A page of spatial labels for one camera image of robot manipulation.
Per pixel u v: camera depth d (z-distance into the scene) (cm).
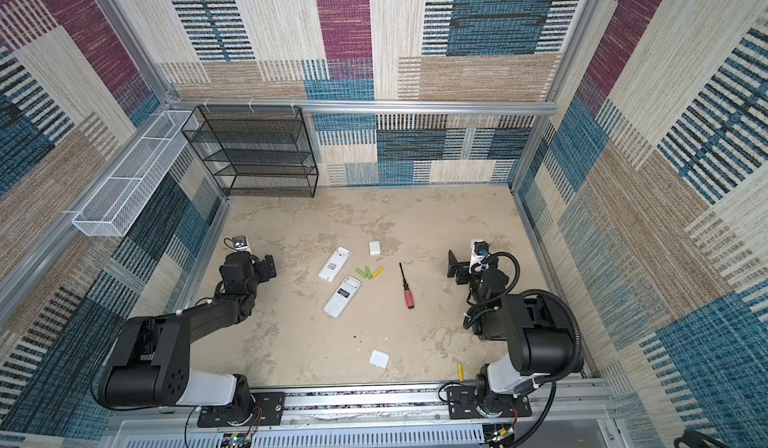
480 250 77
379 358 81
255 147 109
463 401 74
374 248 102
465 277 82
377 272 97
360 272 97
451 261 85
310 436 78
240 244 80
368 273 97
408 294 91
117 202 72
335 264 98
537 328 47
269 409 73
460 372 78
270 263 87
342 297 91
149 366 44
